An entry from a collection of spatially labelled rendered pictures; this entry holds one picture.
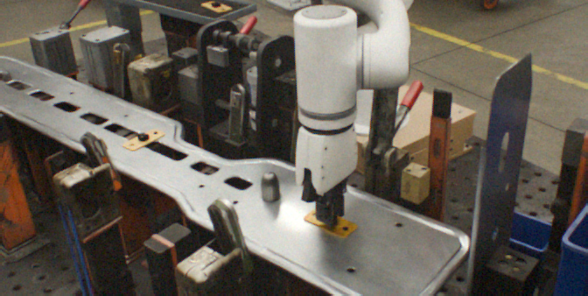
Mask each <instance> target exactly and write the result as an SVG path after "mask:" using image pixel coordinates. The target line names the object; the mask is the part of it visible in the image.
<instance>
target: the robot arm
mask: <svg viewBox="0 0 588 296"><path fill-rule="evenodd" d="M412 1H414V0H321V3H322V4H323V5H317V6H311V7H307V8H304V9H302V10H300V11H299V12H298V13H297V14H296V15H295V16H294V37H295V55H296V73H297V111H298V120H299V121H300V123H302V124H303V127H302V128H300V129H299V131H298V135H297V149H296V182H297V186H299V187H302V186H304V189H303V194H302V198H300V200H302V201H305V202H307V203H309V202H314V201H315V202H316V219H317V221H319V222H322V223H324V224H326V225H329V226H332V225H333V214H335V215H337V216H344V215H345V195H343V194H345V193H346V190H347V181H348V178H349V175H350V173H351V172H352V171H354V170H355V169H356V167H357V159H358V145H357V136H363V137H369V129H370V119H371V110H372V101H373V92H374V90H390V89H396V88H399V87H401V86H402V85H403V84H405V83H406V82H407V80H408V79H409V76H410V53H411V48H410V24H409V20H408V15H407V9H408V8H409V7H410V6H411V4H412ZM356 14H364V15H367V16H368V17H369V18H370V19H371V20H372V21H370V22H368V23H367V25H363V26H361V27H359V28H357V16H356ZM321 194H323V196H322V195H321Z"/></svg>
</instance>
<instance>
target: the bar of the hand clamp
mask: <svg viewBox="0 0 588 296"><path fill-rule="evenodd" d="M398 95H399V88H396V89H390V90H374V92H373V101H372V110H371V119H370V129H369V138H368V147H367V156H366V161H367V162H371V161H373V160H375V159H376V157H375V156H374V154H373V149H374V148H375V147H376V146H377V144H378V138H380V139H381V140H383V144H382V152H381V167H383V168H384V167H386V166H384V158H385V154H386V151H387V150H388V149H389V148H393V142H394V134H395V125H396V111H397V103H398Z"/></svg>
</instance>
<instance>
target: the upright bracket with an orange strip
mask: <svg viewBox="0 0 588 296"><path fill-rule="evenodd" d="M451 108H452V93H450V92H446V91H443V90H438V89H436V88H435V89H434V90H433V99H432V116H431V119H430V148H428V153H429V163H427V168H430V193H429V196H430V197H429V200H427V201H425V209H424V216H428V217H430V218H432V219H434V220H437V221H440V222H444V216H445V193H446V181H447V169H448V157H449V145H450V133H451V122H452V117H450V116H451ZM438 141H439V153H438ZM436 190H437V192H436ZM435 192H436V199H435Z"/></svg>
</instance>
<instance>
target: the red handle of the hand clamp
mask: <svg viewBox="0 0 588 296"><path fill-rule="evenodd" d="M423 89H424V85H423V83H422V82H420V81H413V82H412V83H411V85H410V86H409V90H408V92H407V93H406V95H405V96H404V97H403V98H402V101H401V103H400V104H399V106H400V107H399V108H398V110H397V112H396V119H395V134H394V137H395V136H396V133H397V132H398V130H399V129H400V127H401V124H402V122H403V120H405V118H406V116H407V115H408V113H409V111H411V109H412V107H413V106H414V104H415V102H416V100H417V99H418V97H419V96H420V94H421V93H422V91H423ZM382 144H383V140H381V141H379V143H378V144H377V146H376V147H375V148H374V149H373V154H374V156H375V157H376V158H378V159H381V158H382Z"/></svg>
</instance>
